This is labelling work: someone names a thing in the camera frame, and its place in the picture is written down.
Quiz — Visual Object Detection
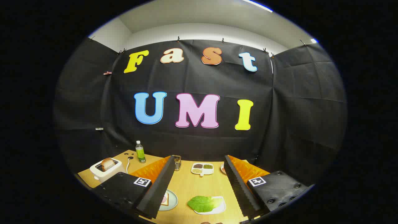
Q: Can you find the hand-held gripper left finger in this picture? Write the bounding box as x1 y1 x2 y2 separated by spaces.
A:
93 155 177 220

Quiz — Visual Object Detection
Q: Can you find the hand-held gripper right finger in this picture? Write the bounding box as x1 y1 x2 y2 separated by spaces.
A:
223 155 314 220

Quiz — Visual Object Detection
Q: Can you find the green lettuce leaf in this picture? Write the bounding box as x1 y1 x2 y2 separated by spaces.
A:
187 196 225 213

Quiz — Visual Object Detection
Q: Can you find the toasted bread slice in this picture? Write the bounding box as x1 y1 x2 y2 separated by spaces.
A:
101 158 117 171

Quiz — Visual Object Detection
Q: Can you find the pale green round plate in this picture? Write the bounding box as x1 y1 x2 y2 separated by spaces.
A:
158 189 178 212

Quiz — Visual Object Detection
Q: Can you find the white square plate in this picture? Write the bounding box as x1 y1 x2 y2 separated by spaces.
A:
194 196 226 215

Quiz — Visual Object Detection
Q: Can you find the green label water bottle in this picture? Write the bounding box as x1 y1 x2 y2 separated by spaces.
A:
135 140 146 163

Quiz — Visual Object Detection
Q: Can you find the white divided dish with beans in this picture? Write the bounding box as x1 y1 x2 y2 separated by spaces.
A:
191 162 214 177

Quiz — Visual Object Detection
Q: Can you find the white toaster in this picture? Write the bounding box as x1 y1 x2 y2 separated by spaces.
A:
90 158 126 183

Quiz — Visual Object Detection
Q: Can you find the black backdrop cloth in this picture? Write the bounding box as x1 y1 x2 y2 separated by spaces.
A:
53 37 347 187

